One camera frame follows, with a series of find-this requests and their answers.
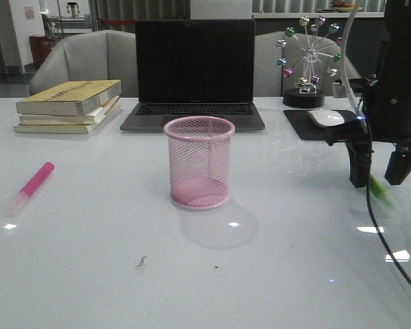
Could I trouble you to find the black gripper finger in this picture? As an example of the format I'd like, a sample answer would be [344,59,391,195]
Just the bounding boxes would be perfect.
[384,144,411,186]
[345,141,372,188]

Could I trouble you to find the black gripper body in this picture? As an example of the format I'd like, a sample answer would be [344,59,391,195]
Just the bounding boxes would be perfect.
[325,79,411,153]

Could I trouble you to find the green highlighter pen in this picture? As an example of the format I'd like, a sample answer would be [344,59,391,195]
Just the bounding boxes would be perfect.
[368,175,392,206]

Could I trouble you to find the pink highlighter pen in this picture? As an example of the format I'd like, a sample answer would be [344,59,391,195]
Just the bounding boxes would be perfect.
[6,162,55,217]

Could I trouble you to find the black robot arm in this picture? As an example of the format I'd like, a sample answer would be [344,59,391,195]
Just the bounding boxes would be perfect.
[325,1,411,188]

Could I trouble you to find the pink mesh pen holder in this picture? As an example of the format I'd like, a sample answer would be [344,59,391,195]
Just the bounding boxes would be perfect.
[164,116,235,210]

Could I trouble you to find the white computer mouse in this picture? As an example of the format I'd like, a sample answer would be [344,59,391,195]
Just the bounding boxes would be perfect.
[308,109,345,128]

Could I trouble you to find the black mouse pad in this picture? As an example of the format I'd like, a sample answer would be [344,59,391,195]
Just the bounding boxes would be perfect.
[284,110,362,145]

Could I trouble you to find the ferris wheel desk ornament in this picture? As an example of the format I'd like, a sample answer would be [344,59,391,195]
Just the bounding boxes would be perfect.
[276,15,342,108]

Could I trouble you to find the grey armchair right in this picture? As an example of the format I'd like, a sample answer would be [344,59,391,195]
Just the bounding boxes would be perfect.
[253,32,343,97]

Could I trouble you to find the fruit bowl on counter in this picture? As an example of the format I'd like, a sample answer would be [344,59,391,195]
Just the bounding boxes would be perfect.
[331,0,362,13]

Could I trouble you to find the grey laptop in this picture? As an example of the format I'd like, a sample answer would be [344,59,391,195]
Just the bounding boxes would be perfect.
[120,19,265,133]

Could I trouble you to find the middle cream book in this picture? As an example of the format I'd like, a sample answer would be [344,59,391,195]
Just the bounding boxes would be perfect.
[19,96,120,125]

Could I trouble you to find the red barrier belt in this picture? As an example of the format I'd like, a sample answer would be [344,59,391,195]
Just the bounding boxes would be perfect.
[102,20,136,26]

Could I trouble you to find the yellow top book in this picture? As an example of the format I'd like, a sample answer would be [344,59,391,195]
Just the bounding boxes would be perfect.
[16,80,122,116]

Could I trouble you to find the bottom yellow-edged book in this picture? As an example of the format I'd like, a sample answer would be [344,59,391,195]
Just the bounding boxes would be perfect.
[14,103,117,134]

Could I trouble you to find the red trash bin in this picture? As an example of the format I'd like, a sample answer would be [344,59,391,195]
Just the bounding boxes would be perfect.
[29,35,51,69]

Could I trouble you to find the black cable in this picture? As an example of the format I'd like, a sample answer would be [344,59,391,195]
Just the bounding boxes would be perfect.
[362,85,411,301]

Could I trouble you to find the white cable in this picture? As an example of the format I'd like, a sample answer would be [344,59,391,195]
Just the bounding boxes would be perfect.
[340,0,368,131]

